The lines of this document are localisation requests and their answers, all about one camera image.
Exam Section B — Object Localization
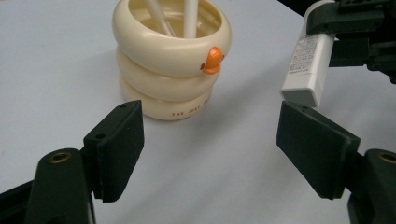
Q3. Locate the clear ballpoint pen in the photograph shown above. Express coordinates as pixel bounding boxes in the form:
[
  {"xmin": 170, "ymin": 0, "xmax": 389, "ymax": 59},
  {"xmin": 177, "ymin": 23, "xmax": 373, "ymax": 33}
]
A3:
[{"xmin": 143, "ymin": 0, "xmax": 176, "ymax": 38}]

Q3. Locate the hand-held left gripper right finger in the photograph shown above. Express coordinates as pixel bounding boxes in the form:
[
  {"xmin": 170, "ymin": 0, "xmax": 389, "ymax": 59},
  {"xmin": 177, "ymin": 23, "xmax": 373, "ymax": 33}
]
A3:
[{"xmin": 276, "ymin": 101, "xmax": 362, "ymax": 201}]

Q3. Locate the white capped pen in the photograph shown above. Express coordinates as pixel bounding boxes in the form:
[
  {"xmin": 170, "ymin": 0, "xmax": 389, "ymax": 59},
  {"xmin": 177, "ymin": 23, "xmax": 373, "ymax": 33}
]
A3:
[{"xmin": 182, "ymin": 0, "xmax": 200, "ymax": 39}]

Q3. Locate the cream ringed pen holder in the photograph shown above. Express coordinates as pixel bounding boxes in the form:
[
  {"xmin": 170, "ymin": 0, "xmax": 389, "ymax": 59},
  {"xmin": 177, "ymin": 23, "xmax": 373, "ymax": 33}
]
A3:
[{"xmin": 111, "ymin": 0, "xmax": 233, "ymax": 121}]

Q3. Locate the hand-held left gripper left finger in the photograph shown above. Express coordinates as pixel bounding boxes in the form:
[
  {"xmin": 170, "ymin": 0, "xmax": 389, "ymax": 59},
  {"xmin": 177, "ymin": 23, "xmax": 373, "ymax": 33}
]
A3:
[{"xmin": 82, "ymin": 100, "xmax": 146, "ymax": 203}]

